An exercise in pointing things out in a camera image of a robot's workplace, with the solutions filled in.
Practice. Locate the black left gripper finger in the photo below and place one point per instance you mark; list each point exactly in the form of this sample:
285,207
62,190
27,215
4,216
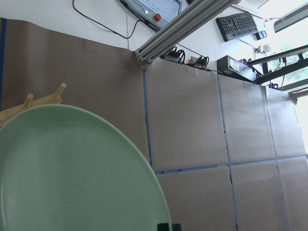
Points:
166,227

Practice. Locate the green ceramic plate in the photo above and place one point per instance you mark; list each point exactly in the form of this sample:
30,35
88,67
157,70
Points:
63,168

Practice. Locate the wooden dish rack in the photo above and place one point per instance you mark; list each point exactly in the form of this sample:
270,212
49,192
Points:
29,103

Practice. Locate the brown paper table cover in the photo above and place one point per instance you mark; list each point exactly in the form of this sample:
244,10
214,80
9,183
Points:
230,154

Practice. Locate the power strip with plugs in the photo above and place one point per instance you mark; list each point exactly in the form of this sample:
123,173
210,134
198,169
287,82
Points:
179,57

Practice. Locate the black control box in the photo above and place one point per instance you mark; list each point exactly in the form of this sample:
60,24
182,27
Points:
235,69

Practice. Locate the black keyboard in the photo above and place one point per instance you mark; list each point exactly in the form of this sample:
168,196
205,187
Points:
236,26

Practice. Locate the teach pendant near post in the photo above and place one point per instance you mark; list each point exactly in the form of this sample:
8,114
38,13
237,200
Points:
156,13

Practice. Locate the aluminium frame post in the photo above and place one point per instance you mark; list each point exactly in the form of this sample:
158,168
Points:
189,20

